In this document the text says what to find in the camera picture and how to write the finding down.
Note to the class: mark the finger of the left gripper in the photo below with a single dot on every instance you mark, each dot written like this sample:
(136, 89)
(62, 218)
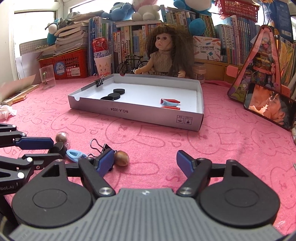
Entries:
(58, 151)
(10, 136)

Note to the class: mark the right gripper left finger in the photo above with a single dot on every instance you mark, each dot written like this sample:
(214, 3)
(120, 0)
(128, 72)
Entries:
(93, 171)

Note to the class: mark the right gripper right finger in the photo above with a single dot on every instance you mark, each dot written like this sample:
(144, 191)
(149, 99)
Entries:
(197, 172)

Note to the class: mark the black binder clip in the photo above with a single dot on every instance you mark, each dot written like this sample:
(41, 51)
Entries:
(99, 79)
(101, 149)

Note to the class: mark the brown nut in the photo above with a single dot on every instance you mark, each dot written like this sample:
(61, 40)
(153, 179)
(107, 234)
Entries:
(121, 158)

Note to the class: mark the black round cap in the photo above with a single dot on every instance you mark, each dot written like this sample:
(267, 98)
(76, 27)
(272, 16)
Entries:
(119, 90)
(114, 95)
(110, 98)

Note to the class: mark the light blue hair clip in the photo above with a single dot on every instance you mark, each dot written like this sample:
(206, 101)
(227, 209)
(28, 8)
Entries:
(170, 104)

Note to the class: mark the pink mat with bunnies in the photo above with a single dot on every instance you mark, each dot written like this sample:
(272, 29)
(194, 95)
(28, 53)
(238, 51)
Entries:
(228, 131)

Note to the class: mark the white cardboard tray box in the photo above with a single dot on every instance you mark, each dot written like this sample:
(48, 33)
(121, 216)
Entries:
(141, 101)

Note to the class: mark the black binder clip on tray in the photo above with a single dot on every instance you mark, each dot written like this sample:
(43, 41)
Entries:
(99, 79)

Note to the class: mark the red plastic basket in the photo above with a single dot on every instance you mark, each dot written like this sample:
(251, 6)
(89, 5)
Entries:
(69, 65)

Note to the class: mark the white paper cup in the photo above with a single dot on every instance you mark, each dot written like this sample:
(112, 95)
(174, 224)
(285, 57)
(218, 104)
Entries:
(103, 65)

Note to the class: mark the small brown lidded jar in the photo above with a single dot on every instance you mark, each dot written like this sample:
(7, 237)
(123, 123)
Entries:
(199, 72)

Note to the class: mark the wooden drawer organizer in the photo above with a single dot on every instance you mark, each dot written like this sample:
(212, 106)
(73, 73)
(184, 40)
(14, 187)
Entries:
(216, 70)

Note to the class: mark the smartphone with video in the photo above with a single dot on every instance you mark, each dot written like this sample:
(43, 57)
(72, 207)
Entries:
(271, 105)

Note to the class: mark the red beer can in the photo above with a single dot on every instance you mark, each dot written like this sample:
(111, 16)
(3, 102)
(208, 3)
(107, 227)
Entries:
(100, 47)

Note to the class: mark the miniature black bicycle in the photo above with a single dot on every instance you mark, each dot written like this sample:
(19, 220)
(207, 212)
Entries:
(131, 63)

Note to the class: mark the stack of books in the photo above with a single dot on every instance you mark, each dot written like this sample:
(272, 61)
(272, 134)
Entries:
(70, 34)

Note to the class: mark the pink triangular dollhouse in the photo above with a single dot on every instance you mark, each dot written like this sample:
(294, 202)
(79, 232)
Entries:
(261, 66)

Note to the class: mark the brown haired doll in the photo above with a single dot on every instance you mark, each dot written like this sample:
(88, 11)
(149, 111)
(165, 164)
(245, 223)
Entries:
(171, 52)

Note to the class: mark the colourful stationery box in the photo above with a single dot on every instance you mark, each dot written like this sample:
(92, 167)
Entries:
(206, 48)

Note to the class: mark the blue plush toy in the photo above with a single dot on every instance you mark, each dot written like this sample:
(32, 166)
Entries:
(119, 12)

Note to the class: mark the white pink plush toy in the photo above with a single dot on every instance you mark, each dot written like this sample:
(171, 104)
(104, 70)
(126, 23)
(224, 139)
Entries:
(145, 10)

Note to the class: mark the upper red basket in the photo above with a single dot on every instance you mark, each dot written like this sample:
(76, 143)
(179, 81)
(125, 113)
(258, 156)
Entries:
(241, 8)

